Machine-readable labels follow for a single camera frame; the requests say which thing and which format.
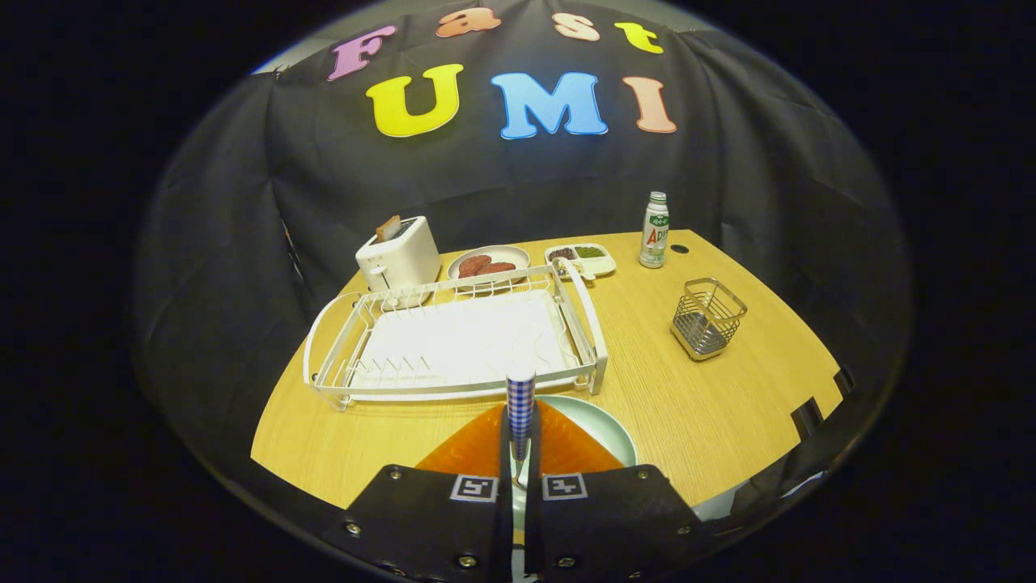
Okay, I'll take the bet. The round beige plate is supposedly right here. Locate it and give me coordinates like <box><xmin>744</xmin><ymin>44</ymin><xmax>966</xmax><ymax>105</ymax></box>
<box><xmin>447</xmin><ymin>245</ymin><xmax>532</xmax><ymax>286</ymax></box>

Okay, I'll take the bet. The metal wire basket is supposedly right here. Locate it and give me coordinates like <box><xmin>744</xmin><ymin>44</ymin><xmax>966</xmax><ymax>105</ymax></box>
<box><xmin>670</xmin><ymin>278</ymin><xmax>748</xmax><ymax>362</ymax></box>

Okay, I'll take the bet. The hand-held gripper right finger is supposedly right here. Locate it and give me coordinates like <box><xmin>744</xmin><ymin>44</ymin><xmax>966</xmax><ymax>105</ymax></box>
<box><xmin>524</xmin><ymin>401</ymin><xmax>713</xmax><ymax>583</ymax></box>

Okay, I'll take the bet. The black backdrop cloth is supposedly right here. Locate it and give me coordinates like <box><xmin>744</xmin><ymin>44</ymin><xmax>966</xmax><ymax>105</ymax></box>
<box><xmin>134</xmin><ymin>0</ymin><xmax>911</xmax><ymax>519</ymax></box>

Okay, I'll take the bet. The white toaster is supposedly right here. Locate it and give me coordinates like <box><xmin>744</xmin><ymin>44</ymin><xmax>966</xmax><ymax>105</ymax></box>
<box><xmin>355</xmin><ymin>215</ymin><xmax>442</xmax><ymax>294</ymax></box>

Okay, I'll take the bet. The white green drink bottle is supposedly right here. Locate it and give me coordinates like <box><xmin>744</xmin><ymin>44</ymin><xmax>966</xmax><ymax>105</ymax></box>
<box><xmin>638</xmin><ymin>191</ymin><xmax>670</xmax><ymax>270</ymax></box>

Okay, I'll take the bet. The white divided snack tray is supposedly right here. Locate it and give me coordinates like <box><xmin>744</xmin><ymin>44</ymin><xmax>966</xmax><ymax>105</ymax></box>
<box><xmin>544</xmin><ymin>243</ymin><xmax>618</xmax><ymax>281</ymax></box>

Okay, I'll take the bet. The mint green plate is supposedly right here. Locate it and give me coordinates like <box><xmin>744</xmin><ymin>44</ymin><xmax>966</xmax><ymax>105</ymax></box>
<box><xmin>512</xmin><ymin>394</ymin><xmax>639</xmax><ymax>531</ymax></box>

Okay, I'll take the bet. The blue checked handle spoon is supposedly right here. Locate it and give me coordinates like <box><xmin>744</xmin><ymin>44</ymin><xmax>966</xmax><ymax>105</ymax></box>
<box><xmin>506</xmin><ymin>370</ymin><xmax>537</xmax><ymax>491</ymax></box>

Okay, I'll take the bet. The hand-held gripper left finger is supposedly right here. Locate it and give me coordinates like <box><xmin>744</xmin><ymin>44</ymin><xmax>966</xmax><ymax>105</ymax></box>
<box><xmin>324</xmin><ymin>402</ymin><xmax>519</xmax><ymax>583</ymax></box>

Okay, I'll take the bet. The white wire dish rack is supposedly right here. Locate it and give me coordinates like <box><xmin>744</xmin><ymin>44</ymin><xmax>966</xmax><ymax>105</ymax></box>
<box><xmin>303</xmin><ymin>257</ymin><xmax>609</xmax><ymax>412</ymax></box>

